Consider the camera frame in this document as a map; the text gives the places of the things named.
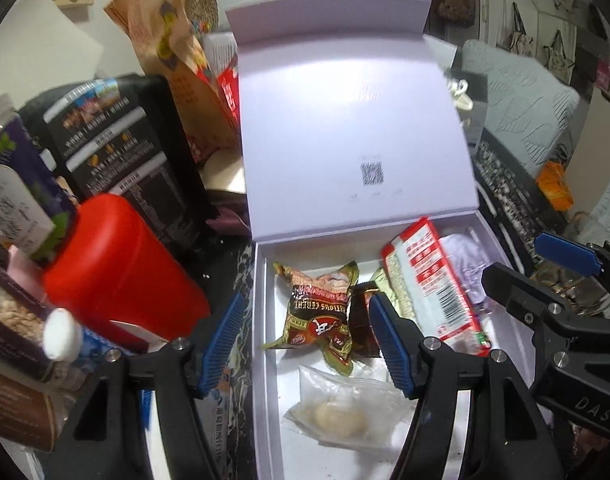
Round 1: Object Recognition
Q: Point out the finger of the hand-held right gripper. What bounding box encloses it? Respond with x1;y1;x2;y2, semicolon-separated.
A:
481;261;586;341
534;232;610;311

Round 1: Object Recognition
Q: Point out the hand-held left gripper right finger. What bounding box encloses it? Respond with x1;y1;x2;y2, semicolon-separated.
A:
369;294;560;480

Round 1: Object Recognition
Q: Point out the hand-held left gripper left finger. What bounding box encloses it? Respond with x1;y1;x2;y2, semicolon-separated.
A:
57;292;246;480

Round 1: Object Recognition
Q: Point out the small dark red packet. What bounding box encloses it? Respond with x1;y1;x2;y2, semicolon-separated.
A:
349;281;386;357

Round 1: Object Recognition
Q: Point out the green gold snack packet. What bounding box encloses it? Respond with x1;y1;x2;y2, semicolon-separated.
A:
372;267;403;311

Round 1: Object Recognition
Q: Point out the lilac soft pouch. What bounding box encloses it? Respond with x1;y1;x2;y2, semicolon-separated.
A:
440;232;490;306

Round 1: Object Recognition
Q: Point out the red white snack packet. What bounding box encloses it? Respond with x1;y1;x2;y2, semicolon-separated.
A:
381;216;492;357

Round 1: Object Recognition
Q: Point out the dark brown snack packet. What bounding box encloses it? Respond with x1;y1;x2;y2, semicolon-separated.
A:
264;260;360;376

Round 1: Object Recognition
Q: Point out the clear bag of white pieces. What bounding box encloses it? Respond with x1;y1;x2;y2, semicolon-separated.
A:
283;364;416;448

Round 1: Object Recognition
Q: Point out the lilac gift box with lid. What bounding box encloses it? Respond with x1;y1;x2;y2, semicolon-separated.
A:
225;0;540;480

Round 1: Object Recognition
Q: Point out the glass mug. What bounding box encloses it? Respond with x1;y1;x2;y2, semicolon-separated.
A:
530;260;610;316

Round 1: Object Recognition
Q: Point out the orange bag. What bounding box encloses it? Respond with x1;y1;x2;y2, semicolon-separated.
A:
536;160;574;211

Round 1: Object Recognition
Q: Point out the red canister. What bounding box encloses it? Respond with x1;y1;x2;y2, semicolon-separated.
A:
42;193;212;353

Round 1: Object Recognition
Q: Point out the blue tube with white cap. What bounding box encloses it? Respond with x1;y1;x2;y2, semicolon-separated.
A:
42;307;116;376

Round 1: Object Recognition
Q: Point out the silver grey box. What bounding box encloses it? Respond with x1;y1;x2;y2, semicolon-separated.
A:
450;52;488;146

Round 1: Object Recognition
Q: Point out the white dog figurine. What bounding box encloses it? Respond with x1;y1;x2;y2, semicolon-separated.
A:
445;77;473;126

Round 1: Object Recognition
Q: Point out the white printed tote bag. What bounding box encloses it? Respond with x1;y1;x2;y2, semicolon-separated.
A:
507;2;536;56
547;30;578;83

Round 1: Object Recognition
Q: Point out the black printed pouch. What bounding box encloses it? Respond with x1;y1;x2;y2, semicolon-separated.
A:
17;74;210;241

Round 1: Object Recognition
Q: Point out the tall jar with purple label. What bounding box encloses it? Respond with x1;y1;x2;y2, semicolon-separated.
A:
0;94;78;267

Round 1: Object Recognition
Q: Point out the brown paper snack bag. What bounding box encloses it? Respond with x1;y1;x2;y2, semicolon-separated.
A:
104;0;240;148

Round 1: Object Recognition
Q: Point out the round woven trivet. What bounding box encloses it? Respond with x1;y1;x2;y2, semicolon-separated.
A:
185;0;220;36

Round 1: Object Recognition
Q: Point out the white board sheet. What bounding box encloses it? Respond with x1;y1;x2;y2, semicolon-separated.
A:
0;0;106;111

